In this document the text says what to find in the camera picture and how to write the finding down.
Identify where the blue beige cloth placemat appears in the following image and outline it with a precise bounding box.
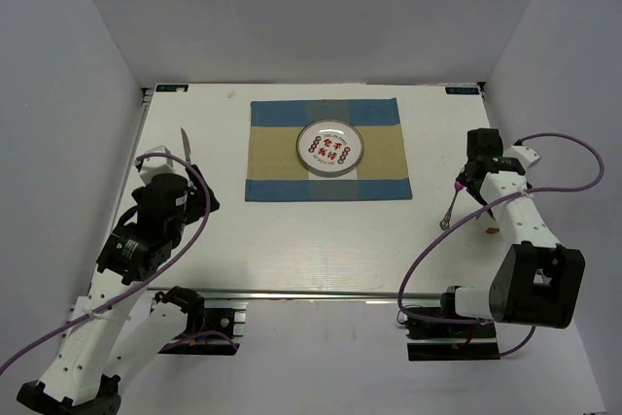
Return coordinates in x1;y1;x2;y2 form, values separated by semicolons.
245;97;412;202

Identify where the metal tin cup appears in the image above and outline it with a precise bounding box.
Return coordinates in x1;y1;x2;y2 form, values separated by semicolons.
486;225;501;234

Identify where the pink iridescent fork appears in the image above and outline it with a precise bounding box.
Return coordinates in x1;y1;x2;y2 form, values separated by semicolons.
439;182;464;231

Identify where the white plate with red characters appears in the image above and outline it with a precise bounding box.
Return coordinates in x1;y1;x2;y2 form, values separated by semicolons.
295;120;364;178

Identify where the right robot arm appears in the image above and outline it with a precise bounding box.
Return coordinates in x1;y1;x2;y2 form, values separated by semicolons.
438;128;585;336

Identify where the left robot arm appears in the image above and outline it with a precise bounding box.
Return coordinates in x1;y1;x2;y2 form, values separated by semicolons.
17;165;220;414

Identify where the right corner table sticker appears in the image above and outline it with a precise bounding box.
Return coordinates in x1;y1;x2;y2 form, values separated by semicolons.
445;86;480;95

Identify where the corner table sticker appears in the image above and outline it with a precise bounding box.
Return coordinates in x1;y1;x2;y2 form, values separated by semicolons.
445;86;480;95
155;84;189;93

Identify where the left corner table sticker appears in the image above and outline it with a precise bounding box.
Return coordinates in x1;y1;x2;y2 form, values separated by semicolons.
155;84;189;93

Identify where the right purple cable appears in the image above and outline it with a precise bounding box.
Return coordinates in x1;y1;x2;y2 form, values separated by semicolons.
397;131;606;358

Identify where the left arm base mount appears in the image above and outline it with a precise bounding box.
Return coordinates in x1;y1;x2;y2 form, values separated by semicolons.
159;300;247;356

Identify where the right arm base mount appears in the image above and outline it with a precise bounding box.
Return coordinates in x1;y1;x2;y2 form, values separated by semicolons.
397;311;501;363

